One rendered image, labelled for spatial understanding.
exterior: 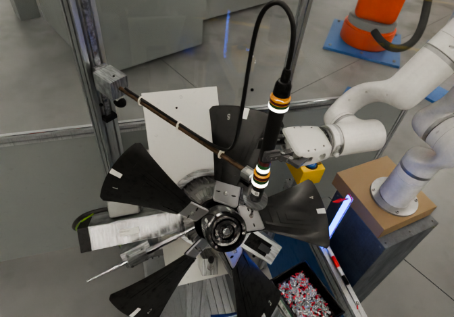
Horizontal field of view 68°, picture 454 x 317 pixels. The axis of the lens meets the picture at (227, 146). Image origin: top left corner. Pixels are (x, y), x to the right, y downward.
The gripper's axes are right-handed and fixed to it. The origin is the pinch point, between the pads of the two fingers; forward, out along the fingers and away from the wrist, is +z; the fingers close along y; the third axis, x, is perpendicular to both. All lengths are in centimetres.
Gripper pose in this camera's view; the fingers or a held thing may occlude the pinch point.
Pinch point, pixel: (267, 149)
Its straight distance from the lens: 81.7
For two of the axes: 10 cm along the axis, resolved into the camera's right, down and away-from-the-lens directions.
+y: -2.8, -7.0, 6.6
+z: -9.6, 1.2, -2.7
